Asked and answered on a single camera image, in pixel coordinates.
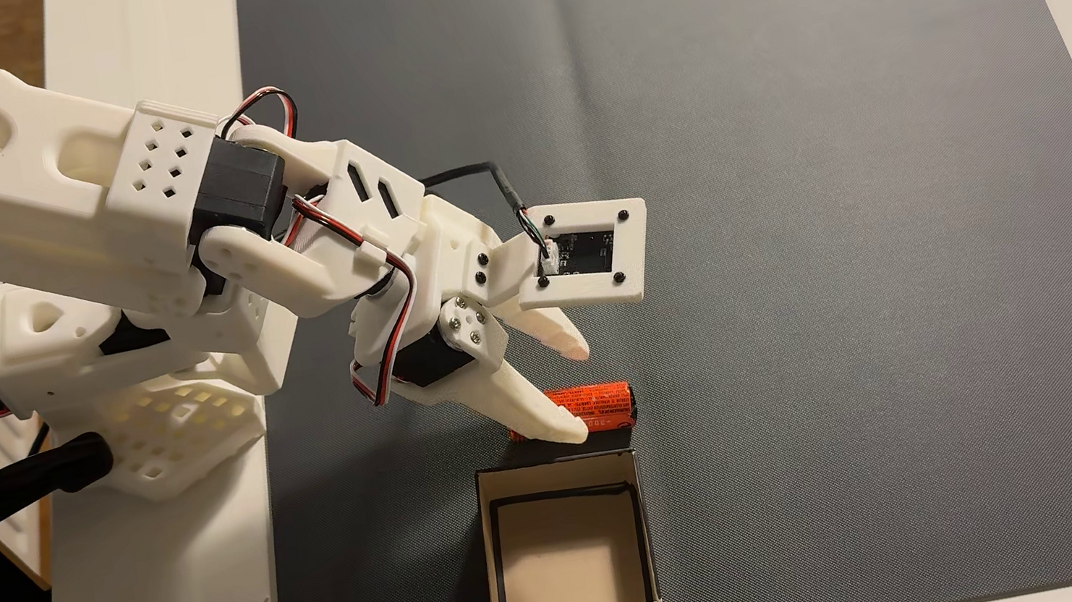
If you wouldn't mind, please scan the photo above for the white square camera mount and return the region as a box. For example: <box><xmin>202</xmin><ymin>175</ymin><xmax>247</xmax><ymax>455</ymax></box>
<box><xmin>471</xmin><ymin>185</ymin><xmax>665</xmax><ymax>331</ymax></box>

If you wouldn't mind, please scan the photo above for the dark grey table mat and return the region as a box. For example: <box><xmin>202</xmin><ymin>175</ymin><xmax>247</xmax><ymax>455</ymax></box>
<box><xmin>159</xmin><ymin>0</ymin><xmax>1072</xmax><ymax>602</ymax></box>

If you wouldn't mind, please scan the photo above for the black camera cable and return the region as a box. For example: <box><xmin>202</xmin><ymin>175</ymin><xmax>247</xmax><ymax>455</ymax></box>
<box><xmin>420</xmin><ymin>152</ymin><xmax>555</xmax><ymax>278</ymax></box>

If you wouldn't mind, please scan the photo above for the red black gripper servo wire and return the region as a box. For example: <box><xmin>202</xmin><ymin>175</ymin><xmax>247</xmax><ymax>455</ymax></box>
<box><xmin>281</xmin><ymin>175</ymin><xmax>440</xmax><ymax>418</ymax></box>

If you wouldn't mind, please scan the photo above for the red black servo wire loop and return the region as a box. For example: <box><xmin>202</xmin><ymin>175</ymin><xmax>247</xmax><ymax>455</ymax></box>
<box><xmin>213</xmin><ymin>80</ymin><xmax>302</xmax><ymax>151</ymax></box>

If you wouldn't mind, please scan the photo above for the red cylindrical battery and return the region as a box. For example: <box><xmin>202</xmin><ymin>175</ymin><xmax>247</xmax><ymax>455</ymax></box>
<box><xmin>503</xmin><ymin>375</ymin><xmax>643</xmax><ymax>451</ymax></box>

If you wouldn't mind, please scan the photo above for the small open cardboard box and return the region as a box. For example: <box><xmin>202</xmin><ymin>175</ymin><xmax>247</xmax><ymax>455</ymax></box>
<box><xmin>463</xmin><ymin>441</ymin><xmax>665</xmax><ymax>602</ymax></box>

